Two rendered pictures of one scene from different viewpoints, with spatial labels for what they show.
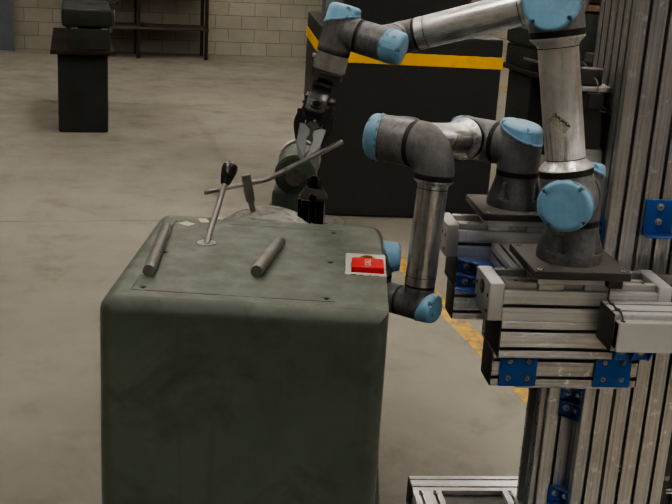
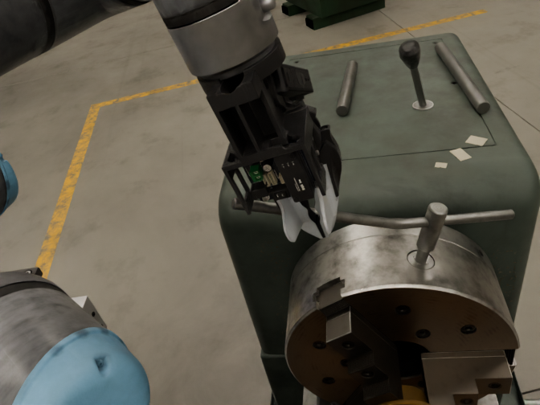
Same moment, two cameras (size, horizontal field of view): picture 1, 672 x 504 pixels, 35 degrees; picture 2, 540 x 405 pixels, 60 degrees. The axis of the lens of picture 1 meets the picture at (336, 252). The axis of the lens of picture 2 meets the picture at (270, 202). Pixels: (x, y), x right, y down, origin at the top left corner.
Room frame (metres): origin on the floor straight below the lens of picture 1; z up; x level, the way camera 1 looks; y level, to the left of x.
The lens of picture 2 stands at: (2.75, 0.13, 1.68)
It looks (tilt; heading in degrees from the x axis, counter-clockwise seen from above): 37 degrees down; 194
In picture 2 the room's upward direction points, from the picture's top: 13 degrees counter-clockwise
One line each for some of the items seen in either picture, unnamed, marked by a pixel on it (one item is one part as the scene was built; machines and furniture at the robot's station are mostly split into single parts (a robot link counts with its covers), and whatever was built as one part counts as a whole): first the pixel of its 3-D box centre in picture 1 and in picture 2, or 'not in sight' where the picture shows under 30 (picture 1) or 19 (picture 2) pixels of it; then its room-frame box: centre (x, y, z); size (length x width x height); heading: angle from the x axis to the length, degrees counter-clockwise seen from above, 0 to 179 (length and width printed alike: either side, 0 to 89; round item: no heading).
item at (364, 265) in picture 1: (367, 267); not in sight; (1.87, -0.06, 1.26); 0.06 x 0.06 x 0.02; 89
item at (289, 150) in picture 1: (296, 188); not in sight; (3.52, 0.15, 1.01); 0.30 x 0.20 x 0.29; 179
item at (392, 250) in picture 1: (378, 256); not in sight; (2.54, -0.11, 1.08); 0.11 x 0.08 x 0.09; 89
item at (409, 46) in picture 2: (229, 173); (409, 55); (2.04, 0.22, 1.38); 0.04 x 0.03 x 0.05; 179
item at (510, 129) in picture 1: (518, 144); not in sight; (2.84, -0.48, 1.33); 0.13 x 0.12 x 0.14; 54
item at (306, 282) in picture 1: (257, 349); (364, 181); (1.92, 0.14, 1.06); 0.59 x 0.48 x 0.39; 179
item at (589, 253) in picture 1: (571, 236); not in sight; (2.34, -0.54, 1.21); 0.15 x 0.15 x 0.10
